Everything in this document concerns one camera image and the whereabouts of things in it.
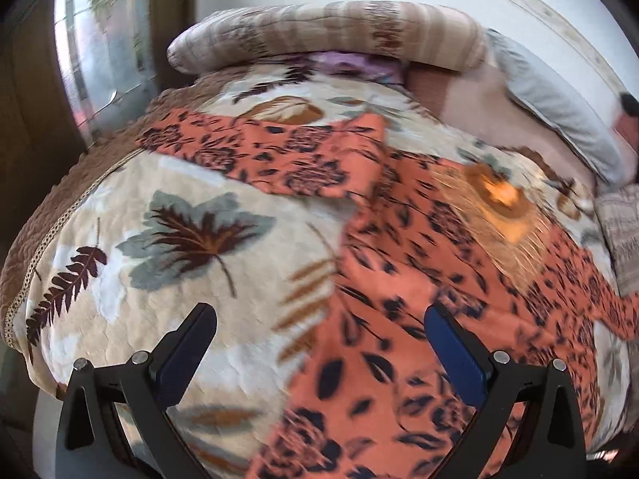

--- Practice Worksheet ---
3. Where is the orange floral blouse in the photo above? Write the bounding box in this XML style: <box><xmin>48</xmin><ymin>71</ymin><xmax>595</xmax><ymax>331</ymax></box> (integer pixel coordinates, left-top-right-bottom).
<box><xmin>137</xmin><ymin>110</ymin><xmax>638</xmax><ymax>478</ymax></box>

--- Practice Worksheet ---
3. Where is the leaf pattern fleece blanket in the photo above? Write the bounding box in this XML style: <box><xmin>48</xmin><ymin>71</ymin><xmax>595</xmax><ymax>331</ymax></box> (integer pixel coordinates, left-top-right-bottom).
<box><xmin>1</xmin><ymin>62</ymin><xmax>630</xmax><ymax>478</ymax></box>

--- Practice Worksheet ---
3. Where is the striped beige pillow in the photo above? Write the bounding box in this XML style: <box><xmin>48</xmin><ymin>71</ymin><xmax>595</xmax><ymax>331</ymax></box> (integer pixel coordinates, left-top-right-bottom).
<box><xmin>596</xmin><ymin>184</ymin><xmax>639</xmax><ymax>296</ymax></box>

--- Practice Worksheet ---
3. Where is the pink quilted bed sheet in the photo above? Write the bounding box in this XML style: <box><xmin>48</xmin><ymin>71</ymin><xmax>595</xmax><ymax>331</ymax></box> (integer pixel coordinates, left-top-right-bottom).
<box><xmin>404</xmin><ymin>61</ymin><xmax>639</xmax><ymax>190</ymax></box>

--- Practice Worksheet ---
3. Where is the black garment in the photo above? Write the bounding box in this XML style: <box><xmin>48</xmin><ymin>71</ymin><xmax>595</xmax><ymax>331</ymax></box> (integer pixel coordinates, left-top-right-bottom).
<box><xmin>619</xmin><ymin>92</ymin><xmax>639</xmax><ymax>118</ymax></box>

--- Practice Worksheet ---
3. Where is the grey pillow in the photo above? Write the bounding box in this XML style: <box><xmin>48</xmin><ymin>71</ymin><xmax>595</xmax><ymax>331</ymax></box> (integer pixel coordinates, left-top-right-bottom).
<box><xmin>486</xmin><ymin>29</ymin><xmax>630</xmax><ymax>189</ymax></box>

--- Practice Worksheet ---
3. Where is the stained glass window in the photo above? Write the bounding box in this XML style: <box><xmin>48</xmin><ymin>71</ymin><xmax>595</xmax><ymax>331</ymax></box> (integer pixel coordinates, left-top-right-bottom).
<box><xmin>53</xmin><ymin>0</ymin><xmax>158</xmax><ymax>145</ymax></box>

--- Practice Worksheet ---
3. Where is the striped bolster pillow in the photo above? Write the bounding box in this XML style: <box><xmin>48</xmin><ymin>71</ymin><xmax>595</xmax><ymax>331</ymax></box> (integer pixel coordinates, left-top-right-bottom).
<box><xmin>167</xmin><ymin>0</ymin><xmax>486</xmax><ymax>75</ymax></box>

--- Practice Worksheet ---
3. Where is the purple cloth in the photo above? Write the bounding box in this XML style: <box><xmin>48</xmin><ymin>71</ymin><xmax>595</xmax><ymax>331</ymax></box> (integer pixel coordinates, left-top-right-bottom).
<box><xmin>309</xmin><ymin>51</ymin><xmax>404</xmax><ymax>84</ymax></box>

